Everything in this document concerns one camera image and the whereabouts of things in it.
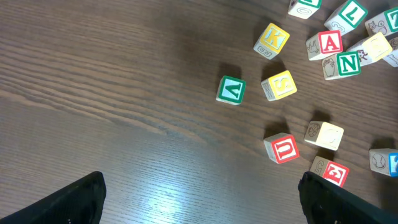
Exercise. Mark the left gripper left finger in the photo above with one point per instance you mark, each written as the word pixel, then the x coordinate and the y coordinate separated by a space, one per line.
pixel 80 202

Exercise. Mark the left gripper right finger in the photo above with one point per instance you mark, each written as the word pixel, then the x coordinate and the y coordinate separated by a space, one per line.
pixel 325 202

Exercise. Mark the red block bottom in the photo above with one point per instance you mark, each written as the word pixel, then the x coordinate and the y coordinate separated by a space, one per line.
pixel 329 170

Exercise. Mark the yellow block above red pair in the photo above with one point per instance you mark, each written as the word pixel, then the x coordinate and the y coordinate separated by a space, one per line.
pixel 324 134

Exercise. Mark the red U block lower left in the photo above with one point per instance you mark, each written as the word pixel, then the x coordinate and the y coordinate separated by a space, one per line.
pixel 281 148

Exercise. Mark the blue 2 block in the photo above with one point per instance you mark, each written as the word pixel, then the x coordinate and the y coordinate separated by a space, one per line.
pixel 383 161

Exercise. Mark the yellow block lower left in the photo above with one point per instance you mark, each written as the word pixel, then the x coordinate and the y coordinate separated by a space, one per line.
pixel 279 86

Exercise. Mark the green N block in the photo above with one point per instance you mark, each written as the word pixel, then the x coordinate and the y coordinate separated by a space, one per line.
pixel 341 65

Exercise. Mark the green V block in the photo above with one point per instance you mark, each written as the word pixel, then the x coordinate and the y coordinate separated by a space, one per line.
pixel 231 90

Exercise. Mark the red A block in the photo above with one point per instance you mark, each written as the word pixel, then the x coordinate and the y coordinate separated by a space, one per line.
pixel 324 44

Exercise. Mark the yellow block near N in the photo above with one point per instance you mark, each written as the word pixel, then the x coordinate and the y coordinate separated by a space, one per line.
pixel 371 49

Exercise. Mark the yellow block far left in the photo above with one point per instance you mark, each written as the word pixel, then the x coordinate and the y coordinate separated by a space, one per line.
pixel 271 41

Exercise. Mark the green L block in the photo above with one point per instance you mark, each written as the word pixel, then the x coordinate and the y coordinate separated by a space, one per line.
pixel 347 17

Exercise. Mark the green Z block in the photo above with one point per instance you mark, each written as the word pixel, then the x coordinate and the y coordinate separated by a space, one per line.
pixel 385 23

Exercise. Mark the green T block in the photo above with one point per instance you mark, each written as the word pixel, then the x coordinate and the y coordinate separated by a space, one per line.
pixel 303 8

